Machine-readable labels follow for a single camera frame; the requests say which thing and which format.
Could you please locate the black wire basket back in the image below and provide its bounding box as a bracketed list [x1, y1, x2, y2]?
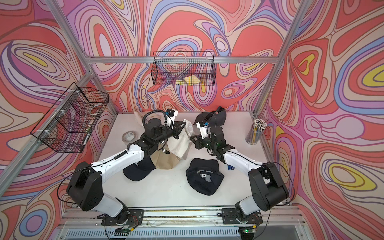
[151, 51, 217, 86]

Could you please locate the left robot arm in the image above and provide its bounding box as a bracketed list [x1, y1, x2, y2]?
[67, 109, 187, 226]

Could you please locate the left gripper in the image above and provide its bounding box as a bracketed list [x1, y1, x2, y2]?
[152, 120, 186, 147]

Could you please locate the black wire basket left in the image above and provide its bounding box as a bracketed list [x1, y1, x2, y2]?
[31, 83, 109, 153]

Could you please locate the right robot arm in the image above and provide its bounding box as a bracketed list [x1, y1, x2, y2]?
[190, 127, 289, 224]

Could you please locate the black cap upside down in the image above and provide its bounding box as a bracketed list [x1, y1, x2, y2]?
[186, 158, 225, 196]

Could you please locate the dark grey baseball cap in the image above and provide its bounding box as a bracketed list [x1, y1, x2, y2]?
[194, 106, 227, 127]

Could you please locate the light beige baseball cap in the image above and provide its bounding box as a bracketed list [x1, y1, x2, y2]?
[167, 119, 194, 160]

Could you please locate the cup of pencils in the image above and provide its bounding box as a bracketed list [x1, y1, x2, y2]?
[246, 118, 268, 145]

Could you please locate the tan khaki baseball cap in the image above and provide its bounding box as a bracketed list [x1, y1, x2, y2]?
[151, 145, 180, 170]

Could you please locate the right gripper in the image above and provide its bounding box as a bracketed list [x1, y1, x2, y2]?
[189, 133, 217, 150]

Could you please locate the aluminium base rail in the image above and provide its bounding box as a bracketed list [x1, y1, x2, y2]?
[51, 206, 314, 240]

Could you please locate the black cap with white logo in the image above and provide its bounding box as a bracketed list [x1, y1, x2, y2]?
[123, 157, 156, 182]

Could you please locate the black wire basket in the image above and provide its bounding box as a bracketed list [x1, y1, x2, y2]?
[31, 83, 109, 153]
[151, 51, 217, 86]

